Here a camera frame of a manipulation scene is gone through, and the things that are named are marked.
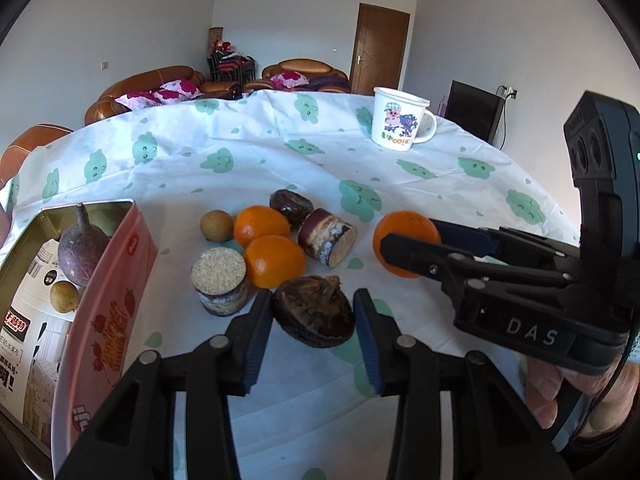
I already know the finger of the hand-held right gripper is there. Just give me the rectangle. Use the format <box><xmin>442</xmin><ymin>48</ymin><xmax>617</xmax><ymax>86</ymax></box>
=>
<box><xmin>429</xmin><ymin>217</ymin><xmax>583</xmax><ymax>261</ymax></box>
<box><xmin>379</xmin><ymin>232</ymin><xmax>585</xmax><ymax>307</ymax></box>

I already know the white cartoon print mug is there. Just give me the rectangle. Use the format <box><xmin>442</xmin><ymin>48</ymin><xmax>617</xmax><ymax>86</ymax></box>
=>
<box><xmin>371</xmin><ymin>86</ymin><xmax>437</xmax><ymax>151</ymax></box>

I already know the brown wooden door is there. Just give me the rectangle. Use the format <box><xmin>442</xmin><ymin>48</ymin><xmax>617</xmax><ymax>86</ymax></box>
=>
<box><xmin>350</xmin><ymin>3</ymin><xmax>411</xmax><ymax>96</ymax></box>

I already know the seed-topped cake roll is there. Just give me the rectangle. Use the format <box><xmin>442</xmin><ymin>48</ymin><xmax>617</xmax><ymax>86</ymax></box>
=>
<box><xmin>191</xmin><ymin>246</ymin><xmax>249</xmax><ymax>317</ymax></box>

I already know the pink tin box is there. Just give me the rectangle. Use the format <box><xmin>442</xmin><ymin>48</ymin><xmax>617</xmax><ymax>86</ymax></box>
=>
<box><xmin>0</xmin><ymin>199</ymin><xmax>160</xmax><ymax>480</ymax></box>

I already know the black television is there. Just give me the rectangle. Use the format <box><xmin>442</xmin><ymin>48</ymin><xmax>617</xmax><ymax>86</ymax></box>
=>
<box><xmin>446</xmin><ymin>80</ymin><xmax>505</xmax><ymax>143</ymax></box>

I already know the brown leather chair back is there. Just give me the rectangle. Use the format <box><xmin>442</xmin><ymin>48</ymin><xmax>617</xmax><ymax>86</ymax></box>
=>
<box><xmin>0</xmin><ymin>125</ymin><xmax>76</xmax><ymax>188</ymax></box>

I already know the purple stemmed fruit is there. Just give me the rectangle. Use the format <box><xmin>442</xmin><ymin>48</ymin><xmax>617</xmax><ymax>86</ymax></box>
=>
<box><xmin>57</xmin><ymin>203</ymin><xmax>111</xmax><ymax>288</ymax></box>

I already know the pink floral pillow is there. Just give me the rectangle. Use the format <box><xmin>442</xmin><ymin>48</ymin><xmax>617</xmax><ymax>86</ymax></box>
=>
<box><xmin>270</xmin><ymin>72</ymin><xmax>310</xmax><ymax>89</ymax></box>
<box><xmin>115</xmin><ymin>91</ymin><xmax>163</xmax><ymax>111</ymax></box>
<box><xmin>152</xmin><ymin>78</ymin><xmax>202</xmax><ymax>106</ymax></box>

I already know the person's right hand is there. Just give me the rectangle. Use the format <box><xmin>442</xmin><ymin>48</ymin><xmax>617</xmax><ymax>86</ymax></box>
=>
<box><xmin>524</xmin><ymin>354</ymin><xmax>640</xmax><ymax>437</ymax></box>

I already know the purple blanket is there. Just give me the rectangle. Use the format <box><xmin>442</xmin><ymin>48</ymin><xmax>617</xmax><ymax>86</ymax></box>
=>
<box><xmin>307</xmin><ymin>76</ymin><xmax>350</xmax><ymax>93</ymax></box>

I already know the orange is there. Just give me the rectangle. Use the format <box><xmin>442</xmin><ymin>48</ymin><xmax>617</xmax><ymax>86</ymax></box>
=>
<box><xmin>233</xmin><ymin>205</ymin><xmax>292</xmax><ymax>249</ymax></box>
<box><xmin>372</xmin><ymin>210</ymin><xmax>442</xmax><ymax>279</ymax></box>
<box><xmin>243</xmin><ymin>234</ymin><xmax>307</xmax><ymax>290</ymax></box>

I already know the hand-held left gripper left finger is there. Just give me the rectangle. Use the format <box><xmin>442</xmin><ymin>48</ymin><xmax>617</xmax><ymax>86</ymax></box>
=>
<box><xmin>55</xmin><ymin>289</ymin><xmax>274</xmax><ymax>480</ymax></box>

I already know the long brown leather sofa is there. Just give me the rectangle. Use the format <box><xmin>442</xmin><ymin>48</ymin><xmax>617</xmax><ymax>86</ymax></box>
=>
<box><xmin>84</xmin><ymin>65</ymin><xmax>206</xmax><ymax>127</ymax></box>

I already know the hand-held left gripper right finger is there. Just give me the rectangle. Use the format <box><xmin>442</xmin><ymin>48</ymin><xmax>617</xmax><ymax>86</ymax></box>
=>
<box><xmin>352</xmin><ymin>287</ymin><xmax>576</xmax><ymax>480</ymax></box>

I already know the brown leather armchair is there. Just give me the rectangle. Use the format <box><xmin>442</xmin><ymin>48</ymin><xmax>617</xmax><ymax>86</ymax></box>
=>
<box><xmin>243</xmin><ymin>59</ymin><xmax>350</xmax><ymax>94</ymax></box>

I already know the dark brown water chestnut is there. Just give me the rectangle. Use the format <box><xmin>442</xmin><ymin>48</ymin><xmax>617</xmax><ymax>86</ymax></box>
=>
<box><xmin>269</xmin><ymin>189</ymin><xmax>315</xmax><ymax>226</ymax></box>
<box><xmin>272</xmin><ymin>275</ymin><xmax>357</xmax><ymax>349</ymax></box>

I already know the stack of dark chairs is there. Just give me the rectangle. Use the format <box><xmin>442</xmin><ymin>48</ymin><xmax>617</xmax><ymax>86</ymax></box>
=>
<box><xmin>207</xmin><ymin>50</ymin><xmax>256</xmax><ymax>83</ymax></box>

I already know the layered cake roll slice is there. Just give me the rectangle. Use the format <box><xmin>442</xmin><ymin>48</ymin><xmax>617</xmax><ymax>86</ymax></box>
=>
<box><xmin>298</xmin><ymin>208</ymin><xmax>359</xmax><ymax>268</ymax></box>

